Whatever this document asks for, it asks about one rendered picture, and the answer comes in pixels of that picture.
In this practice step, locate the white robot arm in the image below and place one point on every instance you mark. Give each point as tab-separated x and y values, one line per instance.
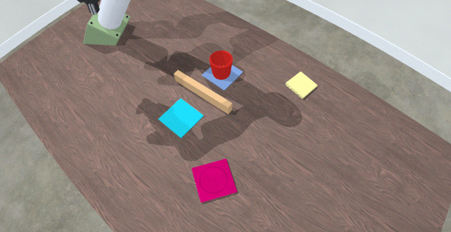
111	13

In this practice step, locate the yellow sticky-note pad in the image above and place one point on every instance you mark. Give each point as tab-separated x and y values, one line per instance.
301	85

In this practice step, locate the pink square coaster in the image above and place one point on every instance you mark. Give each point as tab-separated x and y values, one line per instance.
213	180

